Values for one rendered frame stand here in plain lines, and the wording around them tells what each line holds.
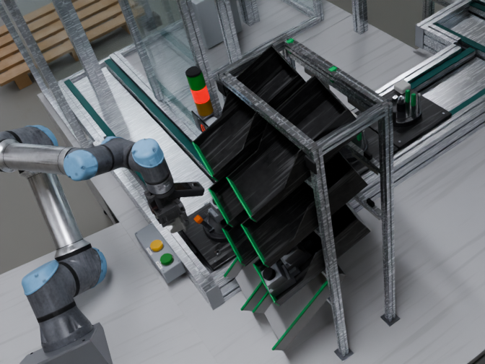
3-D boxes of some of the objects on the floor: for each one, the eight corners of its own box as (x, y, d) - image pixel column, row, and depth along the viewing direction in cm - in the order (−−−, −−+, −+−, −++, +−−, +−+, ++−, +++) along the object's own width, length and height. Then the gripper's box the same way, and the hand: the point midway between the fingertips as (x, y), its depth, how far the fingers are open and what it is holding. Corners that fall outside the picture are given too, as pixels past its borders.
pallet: (115, -14, 530) (110, -25, 522) (154, 25, 472) (150, 12, 464) (-23, 49, 501) (-30, 37, 493) (3, 98, 443) (-5, 86, 434)
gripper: (138, 185, 168) (160, 232, 183) (152, 204, 162) (174, 250, 177) (164, 170, 170) (184, 217, 186) (180, 188, 164) (198, 235, 180)
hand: (186, 226), depth 181 cm, fingers closed
